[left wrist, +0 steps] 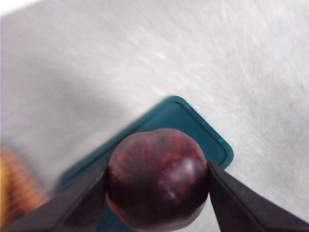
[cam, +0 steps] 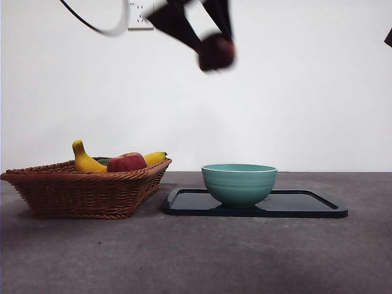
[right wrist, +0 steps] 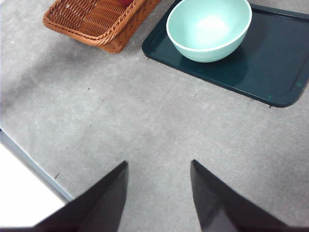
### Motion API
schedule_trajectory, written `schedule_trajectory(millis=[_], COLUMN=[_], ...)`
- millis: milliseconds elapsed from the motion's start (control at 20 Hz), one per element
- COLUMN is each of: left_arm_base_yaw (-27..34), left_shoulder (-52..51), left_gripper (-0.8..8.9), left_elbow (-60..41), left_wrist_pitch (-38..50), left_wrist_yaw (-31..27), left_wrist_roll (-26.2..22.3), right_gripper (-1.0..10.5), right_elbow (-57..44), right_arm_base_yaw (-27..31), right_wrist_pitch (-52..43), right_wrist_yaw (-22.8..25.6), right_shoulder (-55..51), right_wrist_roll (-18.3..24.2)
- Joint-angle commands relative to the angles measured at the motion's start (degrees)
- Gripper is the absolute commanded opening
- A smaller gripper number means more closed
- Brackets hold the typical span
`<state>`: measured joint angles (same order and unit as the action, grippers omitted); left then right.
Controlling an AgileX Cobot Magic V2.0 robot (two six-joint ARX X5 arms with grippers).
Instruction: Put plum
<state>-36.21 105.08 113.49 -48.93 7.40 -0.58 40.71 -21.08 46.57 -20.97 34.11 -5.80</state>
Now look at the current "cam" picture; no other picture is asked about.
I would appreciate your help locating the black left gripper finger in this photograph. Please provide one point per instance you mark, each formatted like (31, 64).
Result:
(174, 21)
(222, 15)

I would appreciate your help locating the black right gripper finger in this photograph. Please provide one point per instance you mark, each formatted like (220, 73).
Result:
(389, 38)

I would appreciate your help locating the dark red plum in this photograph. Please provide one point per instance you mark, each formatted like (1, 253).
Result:
(217, 53)

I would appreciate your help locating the teal ribbed bowl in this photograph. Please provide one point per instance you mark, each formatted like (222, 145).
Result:
(239, 186)

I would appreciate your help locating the red apple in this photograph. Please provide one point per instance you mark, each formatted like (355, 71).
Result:
(127, 162)

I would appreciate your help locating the green avocado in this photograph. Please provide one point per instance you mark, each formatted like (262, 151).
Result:
(104, 161)

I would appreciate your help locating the yellow banana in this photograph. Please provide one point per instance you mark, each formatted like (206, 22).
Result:
(82, 162)

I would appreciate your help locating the dark green flat tray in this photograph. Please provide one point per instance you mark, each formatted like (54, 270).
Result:
(190, 205)

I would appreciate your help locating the brown wicker basket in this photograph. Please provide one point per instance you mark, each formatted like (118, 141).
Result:
(76, 196)

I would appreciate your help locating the white wall socket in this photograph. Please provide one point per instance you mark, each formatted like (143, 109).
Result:
(144, 24)

